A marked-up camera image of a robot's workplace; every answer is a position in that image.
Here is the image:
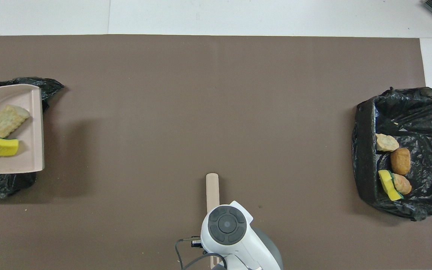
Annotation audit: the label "beige hand brush black bristles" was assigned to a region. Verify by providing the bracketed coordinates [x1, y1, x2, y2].
[206, 173, 221, 270]

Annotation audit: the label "beige plastic dustpan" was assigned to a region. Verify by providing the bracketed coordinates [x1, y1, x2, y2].
[0, 84, 45, 174]

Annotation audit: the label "notched yellow sponge piece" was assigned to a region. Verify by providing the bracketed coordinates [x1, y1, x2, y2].
[378, 169, 404, 201]

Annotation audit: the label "pale bread piece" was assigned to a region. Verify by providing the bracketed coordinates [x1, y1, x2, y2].
[376, 133, 400, 152]

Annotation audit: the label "orange striped croissant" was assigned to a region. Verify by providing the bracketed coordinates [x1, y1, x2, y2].
[393, 173, 413, 195]

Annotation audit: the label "brown oval bread roll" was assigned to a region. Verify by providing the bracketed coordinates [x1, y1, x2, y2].
[390, 147, 412, 176]

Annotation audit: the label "beige toast piece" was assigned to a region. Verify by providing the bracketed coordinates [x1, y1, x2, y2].
[0, 105, 31, 139]

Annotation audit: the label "black trash bag lined bin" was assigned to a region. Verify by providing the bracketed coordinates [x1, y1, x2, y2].
[352, 87, 432, 222]

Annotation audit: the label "brown table mat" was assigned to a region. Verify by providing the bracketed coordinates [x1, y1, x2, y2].
[0, 34, 432, 270]

